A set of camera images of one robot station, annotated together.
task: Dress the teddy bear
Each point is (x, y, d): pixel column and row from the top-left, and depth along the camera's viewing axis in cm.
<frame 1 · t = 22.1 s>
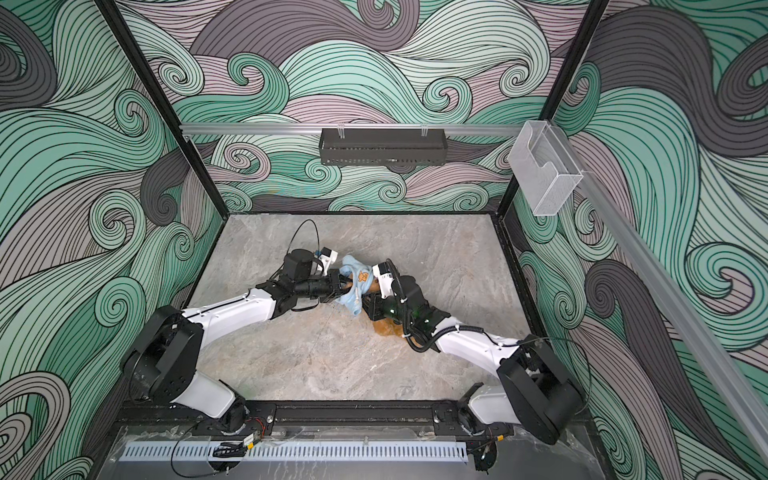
left hand: (360, 284, 82), fingers closed
right hand: (359, 298, 81), fingers closed
brown teddy bear: (386, 327, 79), point 12 cm above the table

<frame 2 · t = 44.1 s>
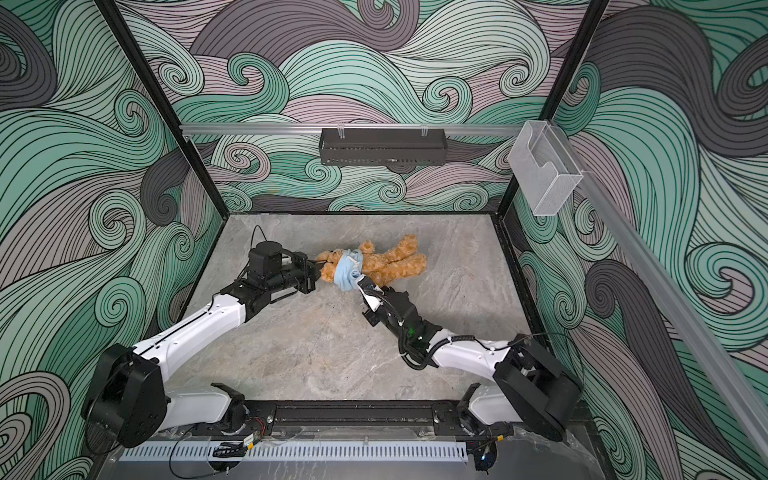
left hand: (333, 257, 79), fingers closed
right hand: (364, 287, 81), fingers closed
brown teddy bear: (401, 258, 85), point 19 cm above the table

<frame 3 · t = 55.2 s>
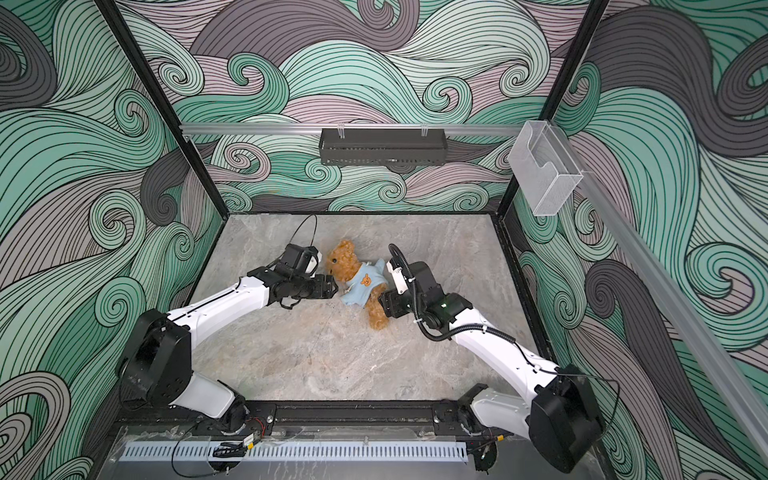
left hand: (327, 286, 88), fingers open
right hand: (389, 294, 81), fingers open
brown teddy bear: (342, 261, 96), point 10 cm above the table
light blue bear hoodie: (359, 288, 92), point 8 cm above the table

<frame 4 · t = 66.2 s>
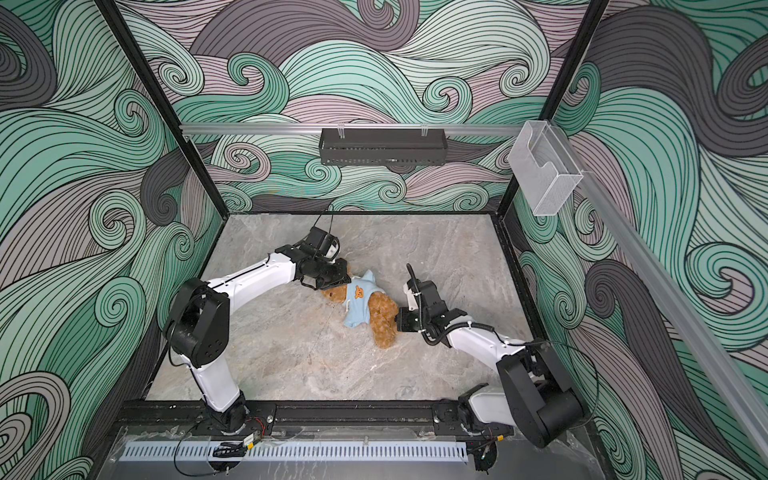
left hand: (351, 277, 89), fingers closed
right hand: (396, 318, 88), fingers closed
brown teddy bear: (383, 313, 89), point 5 cm above the table
light blue bear hoodie: (359, 289, 89), point 10 cm above the table

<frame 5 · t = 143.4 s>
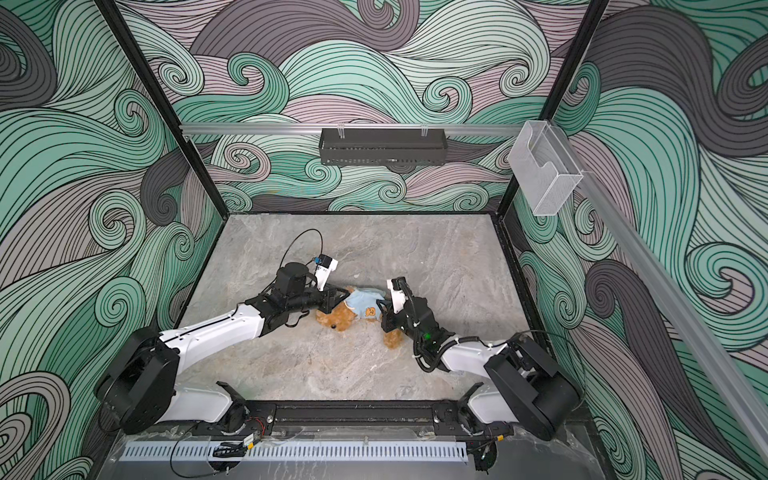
left hand: (347, 289, 83), fingers closed
right hand: (380, 302, 86), fingers closed
brown teddy bear: (342, 316, 83), point 10 cm above the table
light blue bear hoodie: (364, 302, 84), point 12 cm above the table

